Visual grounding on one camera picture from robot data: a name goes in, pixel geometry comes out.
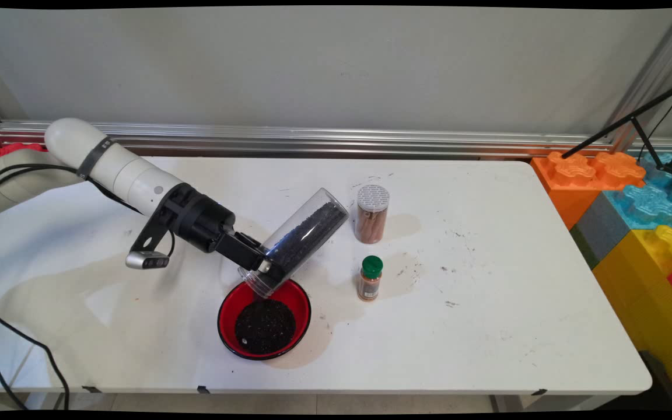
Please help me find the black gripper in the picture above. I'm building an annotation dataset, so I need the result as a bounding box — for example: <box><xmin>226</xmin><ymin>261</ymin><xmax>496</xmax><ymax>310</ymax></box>
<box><xmin>164</xmin><ymin>181</ymin><xmax>288</xmax><ymax>289</ymax></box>

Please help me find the clear plastic jar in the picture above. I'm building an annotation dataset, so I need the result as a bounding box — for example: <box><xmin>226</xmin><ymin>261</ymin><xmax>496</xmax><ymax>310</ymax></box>
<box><xmin>237</xmin><ymin>188</ymin><xmax>350</xmax><ymax>299</ymax></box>

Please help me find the red bowl black rim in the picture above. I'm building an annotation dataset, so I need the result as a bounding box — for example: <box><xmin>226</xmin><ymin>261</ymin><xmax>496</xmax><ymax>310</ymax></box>
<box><xmin>217</xmin><ymin>279</ymin><xmax>312</xmax><ymax>361</ymax></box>

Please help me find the black seed pile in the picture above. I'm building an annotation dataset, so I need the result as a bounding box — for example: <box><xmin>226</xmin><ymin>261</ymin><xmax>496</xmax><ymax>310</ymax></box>
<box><xmin>234</xmin><ymin>299</ymin><xmax>297</xmax><ymax>355</ymax></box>

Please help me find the spice bottle green cap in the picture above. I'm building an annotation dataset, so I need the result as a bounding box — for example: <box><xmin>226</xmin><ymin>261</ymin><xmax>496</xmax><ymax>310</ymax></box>
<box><xmin>358</xmin><ymin>255</ymin><xmax>384</xmax><ymax>302</ymax></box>

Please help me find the cinnamon stick jar silver lid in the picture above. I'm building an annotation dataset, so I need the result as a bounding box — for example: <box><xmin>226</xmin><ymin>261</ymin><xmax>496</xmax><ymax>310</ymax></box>
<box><xmin>353</xmin><ymin>184</ymin><xmax>390</xmax><ymax>244</ymax></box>

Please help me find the orange foam block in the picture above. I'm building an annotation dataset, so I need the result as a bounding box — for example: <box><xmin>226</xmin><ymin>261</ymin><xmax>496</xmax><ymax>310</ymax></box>
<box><xmin>531</xmin><ymin>150</ymin><xmax>647</xmax><ymax>231</ymax></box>

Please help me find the grey foam block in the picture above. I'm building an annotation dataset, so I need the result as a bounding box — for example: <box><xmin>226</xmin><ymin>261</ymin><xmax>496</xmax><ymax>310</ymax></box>
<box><xmin>569</xmin><ymin>191</ymin><xmax>631</xmax><ymax>270</ymax></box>

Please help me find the black tripod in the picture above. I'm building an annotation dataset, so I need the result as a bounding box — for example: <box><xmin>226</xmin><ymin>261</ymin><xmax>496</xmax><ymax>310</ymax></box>
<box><xmin>562</xmin><ymin>76</ymin><xmax>672</xmax><ymax>179</ymax></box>

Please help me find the blue studded foam block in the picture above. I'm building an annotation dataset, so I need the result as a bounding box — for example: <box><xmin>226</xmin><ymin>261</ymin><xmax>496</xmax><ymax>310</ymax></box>
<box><xmin>603</xmin><ymin>152</ymin><xmax>672</xmax><ymax>231</ymax></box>

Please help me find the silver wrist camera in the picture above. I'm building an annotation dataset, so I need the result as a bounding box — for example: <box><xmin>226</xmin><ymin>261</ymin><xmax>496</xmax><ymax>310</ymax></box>
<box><xmin>125</xmin><ymin>250</ymin><xmax>170</xmax><ymax>270</ymax></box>

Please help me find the black cable strap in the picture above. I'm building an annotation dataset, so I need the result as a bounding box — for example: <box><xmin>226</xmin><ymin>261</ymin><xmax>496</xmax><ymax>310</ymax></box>
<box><xmin>76</xmin><ymin>137</ymin><xmax>115</xmax><ymax>180</ymax></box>

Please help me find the aluminium rail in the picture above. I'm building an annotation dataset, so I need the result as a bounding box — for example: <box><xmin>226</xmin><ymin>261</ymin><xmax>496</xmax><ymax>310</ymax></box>
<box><xmin>0</xmin><ymin>120</ymin><xmax>672</xmax><ymax>161</ymax></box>

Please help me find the black floor cable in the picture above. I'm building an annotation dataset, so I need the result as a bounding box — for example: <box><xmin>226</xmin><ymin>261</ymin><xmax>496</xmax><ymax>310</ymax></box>
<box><xmin>0</xmin><ymin>335</ymin><xmax>29</xmax><ymax>410</ymax></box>
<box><xmin>0</xmin><ymin>303</ymin><xmax>71</xmax><ymax>410</ymax></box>

